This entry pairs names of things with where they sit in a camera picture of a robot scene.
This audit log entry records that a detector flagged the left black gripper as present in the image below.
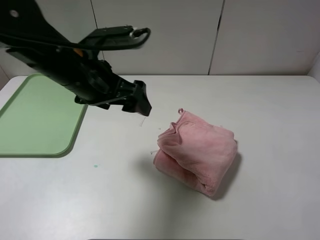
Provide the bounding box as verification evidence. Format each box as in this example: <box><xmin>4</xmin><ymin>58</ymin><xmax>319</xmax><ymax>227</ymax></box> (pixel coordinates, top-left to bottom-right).
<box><xmin>49</xmin><ymin>47</ymin><xmax>152</xmax><ymax>117</ymax></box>

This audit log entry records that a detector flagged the pink fluffy towel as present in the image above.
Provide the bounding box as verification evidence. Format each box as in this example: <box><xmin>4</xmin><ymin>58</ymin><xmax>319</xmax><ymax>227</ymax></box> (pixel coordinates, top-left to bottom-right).
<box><xmin>153</xmin><ymin>108</ymin><xmax>238</xmax><ymax>197</ymax></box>

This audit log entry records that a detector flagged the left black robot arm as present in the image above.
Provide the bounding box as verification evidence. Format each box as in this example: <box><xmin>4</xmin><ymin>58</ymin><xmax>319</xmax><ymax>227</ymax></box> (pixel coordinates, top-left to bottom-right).
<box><xmin>0</xmin><ymin>0</ymin><xmax>152</xmax><ymax>116</ymax></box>

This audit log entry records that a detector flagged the green plastic tray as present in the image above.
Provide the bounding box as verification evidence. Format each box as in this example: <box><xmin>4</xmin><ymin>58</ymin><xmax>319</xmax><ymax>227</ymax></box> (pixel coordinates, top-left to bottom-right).
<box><xmin>0</xmin><ymin>73</ymin><xmax>88</xmax><ymax>158</ymax></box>

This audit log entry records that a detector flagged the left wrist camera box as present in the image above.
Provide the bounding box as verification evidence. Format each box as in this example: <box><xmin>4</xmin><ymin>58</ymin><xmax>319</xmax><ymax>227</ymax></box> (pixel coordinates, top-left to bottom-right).
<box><xmin>79</xmin><ymin>25</ymin><xmax>151</xmax><ymax>51</ymax></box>

